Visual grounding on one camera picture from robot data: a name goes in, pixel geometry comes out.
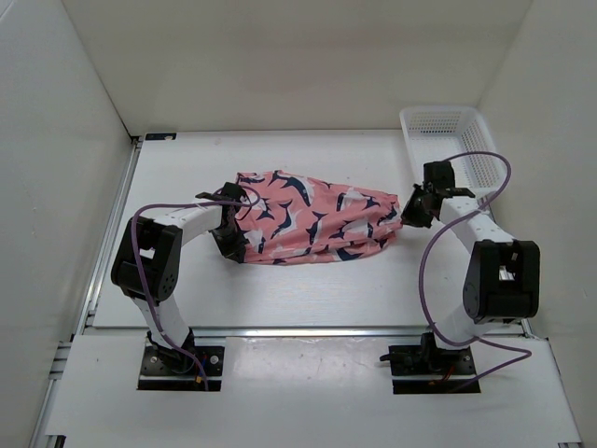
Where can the white plastic basket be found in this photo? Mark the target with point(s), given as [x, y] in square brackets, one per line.
[436, 132]

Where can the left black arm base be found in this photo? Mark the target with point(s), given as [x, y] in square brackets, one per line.
[165, 369]

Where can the aluminium frame rail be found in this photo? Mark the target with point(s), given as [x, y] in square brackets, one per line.
[302, 344]

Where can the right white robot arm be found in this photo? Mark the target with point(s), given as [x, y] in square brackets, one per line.
[502, 280]

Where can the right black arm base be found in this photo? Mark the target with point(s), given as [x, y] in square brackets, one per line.
[426, 369]

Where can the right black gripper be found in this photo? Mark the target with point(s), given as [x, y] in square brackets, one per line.
[409, 215]

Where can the pink shark print shorts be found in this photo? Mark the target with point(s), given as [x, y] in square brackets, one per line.
[299, 220]

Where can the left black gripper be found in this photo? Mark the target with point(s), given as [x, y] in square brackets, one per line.
[229, 250]

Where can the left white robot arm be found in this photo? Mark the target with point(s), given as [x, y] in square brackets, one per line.
[147, 263]

